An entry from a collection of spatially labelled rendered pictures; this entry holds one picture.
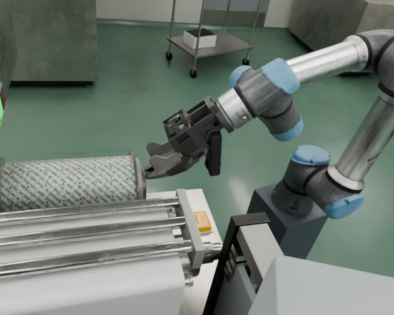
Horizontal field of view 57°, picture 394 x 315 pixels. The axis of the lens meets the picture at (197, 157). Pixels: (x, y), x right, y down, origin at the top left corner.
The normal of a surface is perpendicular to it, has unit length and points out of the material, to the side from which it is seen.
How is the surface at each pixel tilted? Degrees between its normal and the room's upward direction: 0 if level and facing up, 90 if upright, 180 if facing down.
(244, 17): 90
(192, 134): 90
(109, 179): 32
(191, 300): 0
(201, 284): 0
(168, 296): 90
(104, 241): 0
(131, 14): 90
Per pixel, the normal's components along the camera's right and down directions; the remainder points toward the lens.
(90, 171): 0.20, -0.60
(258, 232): 0.14, -0.77
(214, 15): 0.25, 0.63
